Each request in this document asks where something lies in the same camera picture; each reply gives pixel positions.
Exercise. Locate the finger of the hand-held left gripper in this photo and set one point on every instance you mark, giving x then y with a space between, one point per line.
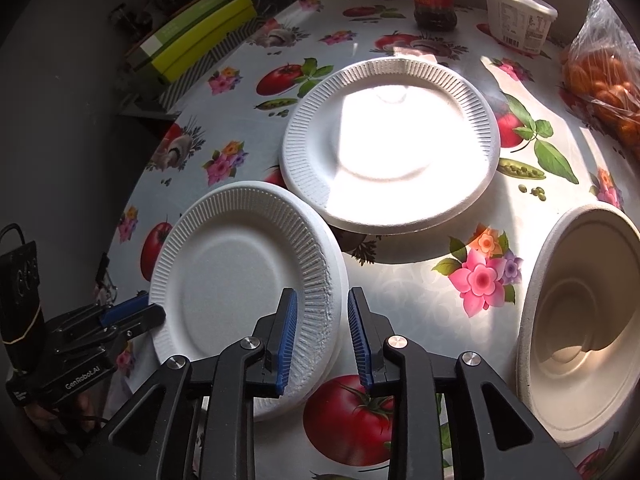
147 319
124 310

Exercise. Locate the green and white flat box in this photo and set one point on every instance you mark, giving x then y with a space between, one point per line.
182 25

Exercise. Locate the plastic bag of oranges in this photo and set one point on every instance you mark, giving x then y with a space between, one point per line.
607 80

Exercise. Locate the white plastic tub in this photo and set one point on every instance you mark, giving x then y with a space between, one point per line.
517 17

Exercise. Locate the white foam plate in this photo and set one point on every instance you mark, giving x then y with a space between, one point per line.
336 340
240 285
390 145

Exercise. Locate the yellow-green flat box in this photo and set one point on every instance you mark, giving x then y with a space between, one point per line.
210 35

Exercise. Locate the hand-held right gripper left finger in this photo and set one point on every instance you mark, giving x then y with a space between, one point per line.
287 345

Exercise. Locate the beige paper bowl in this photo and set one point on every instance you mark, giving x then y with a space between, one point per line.
580 330

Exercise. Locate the black white striped box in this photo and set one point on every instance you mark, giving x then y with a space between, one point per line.
195 77

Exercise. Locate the person's left hand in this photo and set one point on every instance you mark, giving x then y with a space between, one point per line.
40 414

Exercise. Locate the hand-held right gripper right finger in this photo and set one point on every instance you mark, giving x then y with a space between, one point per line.
359 345

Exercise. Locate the fruit print tablecloth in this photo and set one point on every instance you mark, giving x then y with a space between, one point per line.
415 270

